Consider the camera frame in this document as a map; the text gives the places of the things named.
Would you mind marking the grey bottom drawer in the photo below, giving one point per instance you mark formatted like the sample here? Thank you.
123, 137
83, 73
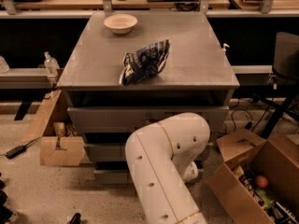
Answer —
123, 177

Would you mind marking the grey drawer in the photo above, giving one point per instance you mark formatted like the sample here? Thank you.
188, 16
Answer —
123, 177
116, 152
124, 119

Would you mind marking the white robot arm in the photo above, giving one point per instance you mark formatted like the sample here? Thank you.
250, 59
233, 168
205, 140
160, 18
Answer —
160, 159

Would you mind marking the grey middle drawer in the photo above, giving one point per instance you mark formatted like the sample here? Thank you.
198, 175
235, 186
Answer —
116, 152

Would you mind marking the grey drawer cabinet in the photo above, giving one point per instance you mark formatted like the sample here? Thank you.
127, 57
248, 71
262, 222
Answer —
197, 72

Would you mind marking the grey top drawer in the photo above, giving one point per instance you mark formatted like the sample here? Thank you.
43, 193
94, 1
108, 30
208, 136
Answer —
124, 119

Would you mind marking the red apple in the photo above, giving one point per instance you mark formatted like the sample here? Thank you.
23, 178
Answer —
261, 181

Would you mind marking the green snack packet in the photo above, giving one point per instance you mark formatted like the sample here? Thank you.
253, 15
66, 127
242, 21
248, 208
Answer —
264, 196

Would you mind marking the right cardboard box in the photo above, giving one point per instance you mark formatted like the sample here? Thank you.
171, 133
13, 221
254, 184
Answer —
277, 159

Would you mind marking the cardboard box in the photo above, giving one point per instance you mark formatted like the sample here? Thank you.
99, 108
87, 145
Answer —
277, 159
59, 142

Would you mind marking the blue chip bag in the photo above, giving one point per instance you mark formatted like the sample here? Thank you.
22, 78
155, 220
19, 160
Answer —
144, 63

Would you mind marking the small pump bottle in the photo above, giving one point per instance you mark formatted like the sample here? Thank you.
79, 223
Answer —
225, 47

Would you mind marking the left cardboard box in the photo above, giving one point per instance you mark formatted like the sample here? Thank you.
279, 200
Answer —
59, 142

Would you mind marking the white bowl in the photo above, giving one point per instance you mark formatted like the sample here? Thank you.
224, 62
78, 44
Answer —
120, 24

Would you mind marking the black power adapter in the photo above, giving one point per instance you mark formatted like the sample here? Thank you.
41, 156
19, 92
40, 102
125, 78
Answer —
14, 152

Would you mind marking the clear plastic bottle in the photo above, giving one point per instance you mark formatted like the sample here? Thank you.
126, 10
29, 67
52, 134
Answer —
51, 64

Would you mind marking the wooden workbench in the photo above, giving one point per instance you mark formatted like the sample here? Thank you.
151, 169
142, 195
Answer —
216, 8

